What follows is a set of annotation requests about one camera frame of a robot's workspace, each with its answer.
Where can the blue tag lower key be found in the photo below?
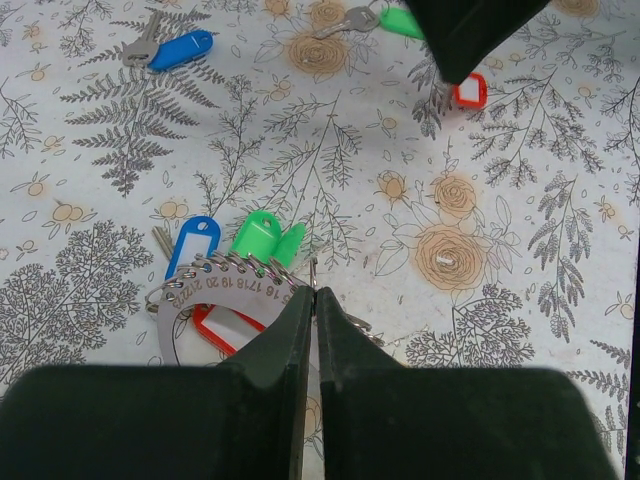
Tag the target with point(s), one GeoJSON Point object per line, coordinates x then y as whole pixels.
{"type": "Point", "coordinates": [145, 51]}

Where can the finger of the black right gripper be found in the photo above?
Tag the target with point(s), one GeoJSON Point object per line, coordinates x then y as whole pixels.
{"type": "Point", "coordinates": [461, 33]}

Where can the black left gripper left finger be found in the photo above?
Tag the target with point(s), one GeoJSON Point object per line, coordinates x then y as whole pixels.
{"type": "Point", "coordinates": [241, 419]}

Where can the blue tag ring key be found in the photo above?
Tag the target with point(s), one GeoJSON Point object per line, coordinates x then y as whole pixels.
{"type": "Point", "coordinates": [199, 235]}

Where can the green tag key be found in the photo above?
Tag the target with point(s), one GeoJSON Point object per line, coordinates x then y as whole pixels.
{"type": "Point", "coordinates": [262, 238]}
{"type": "Point", "coordinates": [363, 19]}

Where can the red tag key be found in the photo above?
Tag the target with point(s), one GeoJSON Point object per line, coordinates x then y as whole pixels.
{"type": "Point", "coordinates": [226, 329]}
{"type": "Point", "coordinates": [472, 93]}

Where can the numbered keyring organizer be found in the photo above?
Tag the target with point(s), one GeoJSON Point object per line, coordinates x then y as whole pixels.
{"type": "Point", "coordinates": [225, 300]}

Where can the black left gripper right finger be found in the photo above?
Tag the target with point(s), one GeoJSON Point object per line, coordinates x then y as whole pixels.
{"type": "Point", "coordinates": [382, 420]}

